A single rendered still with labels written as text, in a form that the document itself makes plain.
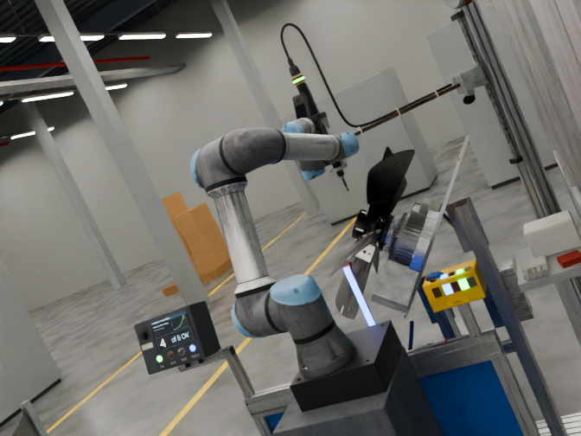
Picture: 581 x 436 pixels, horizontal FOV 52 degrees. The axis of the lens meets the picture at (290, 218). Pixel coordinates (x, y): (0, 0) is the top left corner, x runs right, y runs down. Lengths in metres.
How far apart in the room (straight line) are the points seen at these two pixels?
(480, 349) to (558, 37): 1.28
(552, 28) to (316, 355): 0.97
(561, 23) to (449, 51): 6.79
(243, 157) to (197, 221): 8.73
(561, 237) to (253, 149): 1.22
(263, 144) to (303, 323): 0.46
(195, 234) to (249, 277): 8.74
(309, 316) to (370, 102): 8.01
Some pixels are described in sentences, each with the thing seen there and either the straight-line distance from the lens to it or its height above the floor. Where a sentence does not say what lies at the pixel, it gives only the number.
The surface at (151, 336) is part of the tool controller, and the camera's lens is 2.23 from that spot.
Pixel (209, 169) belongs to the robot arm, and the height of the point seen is 1.64.
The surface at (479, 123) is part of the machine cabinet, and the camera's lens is 7.60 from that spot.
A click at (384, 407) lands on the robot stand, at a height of 1.00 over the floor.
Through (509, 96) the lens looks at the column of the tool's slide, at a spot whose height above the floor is 1.42.
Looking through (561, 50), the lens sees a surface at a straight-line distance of 0.77.
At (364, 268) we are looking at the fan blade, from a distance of 2.29.
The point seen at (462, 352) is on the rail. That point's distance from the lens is 1.92.
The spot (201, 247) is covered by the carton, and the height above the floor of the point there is 0.56.
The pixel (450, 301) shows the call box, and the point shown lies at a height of 1.00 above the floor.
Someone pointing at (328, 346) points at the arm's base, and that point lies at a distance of 1.49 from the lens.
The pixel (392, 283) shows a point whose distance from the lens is 2.18.
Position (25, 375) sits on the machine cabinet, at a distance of 8.32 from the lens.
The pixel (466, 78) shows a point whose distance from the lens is 2.39.
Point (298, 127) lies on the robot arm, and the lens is 1.87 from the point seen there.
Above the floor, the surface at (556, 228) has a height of 0.95.
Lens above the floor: 1.63
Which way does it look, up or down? 7 degrees down
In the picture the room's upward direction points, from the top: 25 degrees counter-clockwise
